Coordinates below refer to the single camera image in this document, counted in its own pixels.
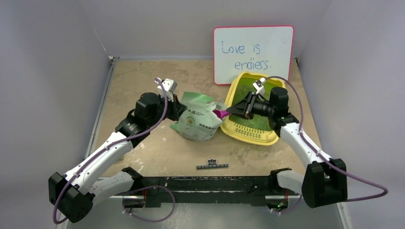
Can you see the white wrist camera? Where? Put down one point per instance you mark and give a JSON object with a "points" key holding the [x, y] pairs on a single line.
{"points": [[259, 86], [167, 86]]}

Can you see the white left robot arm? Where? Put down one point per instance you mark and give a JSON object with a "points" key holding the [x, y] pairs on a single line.
{"points": [[74, 193]]}

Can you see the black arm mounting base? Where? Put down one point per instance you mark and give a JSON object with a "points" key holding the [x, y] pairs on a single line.
{"points": [[257, 191]]}

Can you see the yellow sifting litter tray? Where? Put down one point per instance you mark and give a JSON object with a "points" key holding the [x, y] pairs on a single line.
{"points": [[241, 132]]}

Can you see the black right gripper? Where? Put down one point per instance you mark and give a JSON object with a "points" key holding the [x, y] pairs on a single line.
{"points": [[249, 105]]}

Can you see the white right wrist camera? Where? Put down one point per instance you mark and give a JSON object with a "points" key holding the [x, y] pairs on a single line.
{"points": [[259, 86]]}

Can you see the green cat litter bag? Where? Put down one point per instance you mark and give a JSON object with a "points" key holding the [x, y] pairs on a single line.
{"points": [[199, 122]]}

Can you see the pink framed whiteboard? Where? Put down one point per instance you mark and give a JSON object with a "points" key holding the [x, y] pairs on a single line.
{"points": [[255, 49]]}

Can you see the purple plastic litter scoop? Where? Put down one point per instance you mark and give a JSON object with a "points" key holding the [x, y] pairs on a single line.
{"points": [[221, 114]]}

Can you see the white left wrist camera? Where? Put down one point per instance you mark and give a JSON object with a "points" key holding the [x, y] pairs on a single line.
{"points": [[167, 86]]}

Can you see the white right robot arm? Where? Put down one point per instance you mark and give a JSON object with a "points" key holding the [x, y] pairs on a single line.
{"points": [[324, 181]]}

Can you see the green cat litter granules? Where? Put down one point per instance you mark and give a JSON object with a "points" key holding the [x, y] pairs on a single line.
{"points": [[258, 122]]}

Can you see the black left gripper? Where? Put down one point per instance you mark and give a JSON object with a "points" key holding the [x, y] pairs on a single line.
{"points": [[177, 109]]}

